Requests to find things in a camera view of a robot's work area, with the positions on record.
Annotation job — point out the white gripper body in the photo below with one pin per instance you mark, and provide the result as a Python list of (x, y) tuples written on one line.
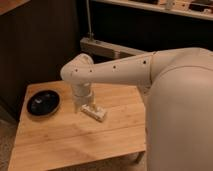
[(82, 95)]

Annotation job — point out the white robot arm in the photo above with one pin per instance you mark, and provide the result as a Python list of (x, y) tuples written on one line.
[(178, 85)]

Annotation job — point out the black ceramic bowl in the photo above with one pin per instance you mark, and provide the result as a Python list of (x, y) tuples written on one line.
[(43, 103)]

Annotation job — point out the wooden table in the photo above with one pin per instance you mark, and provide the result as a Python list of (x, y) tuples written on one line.
[(69, 138)]

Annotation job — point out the long wooden beam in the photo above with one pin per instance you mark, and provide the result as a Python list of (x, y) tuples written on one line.
[(108, 50)]

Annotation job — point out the metal pole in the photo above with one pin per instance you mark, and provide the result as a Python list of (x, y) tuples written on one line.
[(90, 31)]

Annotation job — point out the dark wooden cabinet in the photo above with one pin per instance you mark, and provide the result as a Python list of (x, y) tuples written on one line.
[(36, 40)]

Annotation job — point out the wooden wall shelf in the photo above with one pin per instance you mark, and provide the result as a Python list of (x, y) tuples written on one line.
[(186, 8)]

